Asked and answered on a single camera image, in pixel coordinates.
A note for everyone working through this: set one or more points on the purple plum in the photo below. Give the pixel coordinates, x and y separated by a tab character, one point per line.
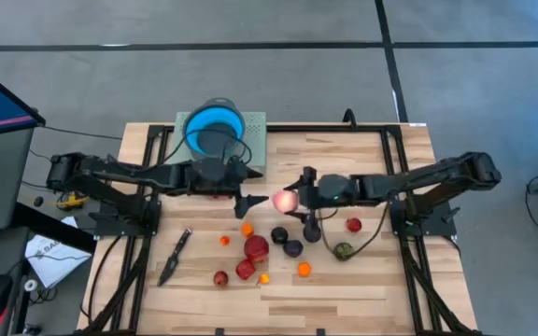
293	248

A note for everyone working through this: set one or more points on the black plum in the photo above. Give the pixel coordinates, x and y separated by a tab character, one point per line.
278	234

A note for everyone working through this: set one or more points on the pink peach with leaf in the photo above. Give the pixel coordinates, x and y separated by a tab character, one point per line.
285	200

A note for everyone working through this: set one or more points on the blue collapsible bowl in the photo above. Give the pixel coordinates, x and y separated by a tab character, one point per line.
192	128

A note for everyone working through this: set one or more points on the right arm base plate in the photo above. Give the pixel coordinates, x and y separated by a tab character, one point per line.
437	224

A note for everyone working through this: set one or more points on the orange mandarin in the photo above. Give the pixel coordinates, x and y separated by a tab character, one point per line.
304	269

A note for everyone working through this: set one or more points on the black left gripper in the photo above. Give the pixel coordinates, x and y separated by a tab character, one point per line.
213	177

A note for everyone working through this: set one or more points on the black desk bar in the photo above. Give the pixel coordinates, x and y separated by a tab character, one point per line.
54	228

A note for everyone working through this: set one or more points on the green perforated metal stand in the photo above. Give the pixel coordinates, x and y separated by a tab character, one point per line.
255	140

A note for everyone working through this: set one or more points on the small red apple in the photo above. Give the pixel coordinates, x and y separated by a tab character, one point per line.
353	225

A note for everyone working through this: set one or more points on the black aluminium table frame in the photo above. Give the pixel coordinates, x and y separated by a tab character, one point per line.
325	128

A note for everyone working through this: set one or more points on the black knife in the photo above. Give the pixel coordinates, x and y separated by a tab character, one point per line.
174	256

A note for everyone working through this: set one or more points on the yellow hand tool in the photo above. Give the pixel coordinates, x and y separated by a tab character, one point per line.
73	201

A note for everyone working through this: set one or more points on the small orange tangerine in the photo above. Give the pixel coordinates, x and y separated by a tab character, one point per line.
247	229

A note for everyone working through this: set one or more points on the dark green round fruit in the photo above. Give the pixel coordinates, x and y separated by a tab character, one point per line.
343	251

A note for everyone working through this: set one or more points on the red yellow apple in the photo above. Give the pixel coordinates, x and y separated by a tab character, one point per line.
221	278

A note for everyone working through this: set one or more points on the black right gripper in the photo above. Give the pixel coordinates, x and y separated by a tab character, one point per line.
339	189

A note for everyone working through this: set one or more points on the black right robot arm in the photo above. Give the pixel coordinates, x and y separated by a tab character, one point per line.
428	179

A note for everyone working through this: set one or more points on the red strawberry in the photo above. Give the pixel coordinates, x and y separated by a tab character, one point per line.
245	269

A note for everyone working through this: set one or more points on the small black knob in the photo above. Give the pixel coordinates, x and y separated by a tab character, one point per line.
38	201

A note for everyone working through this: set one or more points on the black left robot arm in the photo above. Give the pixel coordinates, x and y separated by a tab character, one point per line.
124	175

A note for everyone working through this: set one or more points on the white paper booklet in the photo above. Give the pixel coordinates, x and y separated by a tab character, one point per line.
54	261

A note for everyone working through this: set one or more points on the white tape roll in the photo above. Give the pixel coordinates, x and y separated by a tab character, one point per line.
30	285

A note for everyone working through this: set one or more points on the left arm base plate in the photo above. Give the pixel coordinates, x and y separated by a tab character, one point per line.
105	226

